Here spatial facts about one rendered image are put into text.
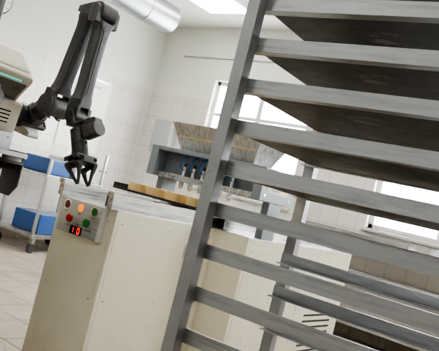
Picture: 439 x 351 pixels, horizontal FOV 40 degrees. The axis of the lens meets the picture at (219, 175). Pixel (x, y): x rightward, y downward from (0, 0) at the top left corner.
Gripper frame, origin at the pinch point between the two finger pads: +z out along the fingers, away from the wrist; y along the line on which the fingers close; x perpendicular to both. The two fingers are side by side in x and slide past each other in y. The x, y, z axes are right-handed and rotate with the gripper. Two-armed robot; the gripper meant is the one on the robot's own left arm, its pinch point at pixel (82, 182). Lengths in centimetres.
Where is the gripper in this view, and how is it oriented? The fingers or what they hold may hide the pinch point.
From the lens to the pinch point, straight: 213.9
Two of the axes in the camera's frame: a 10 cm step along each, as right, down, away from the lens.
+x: -8.4, 2.6, 4.7
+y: 5.2, 1.7, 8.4
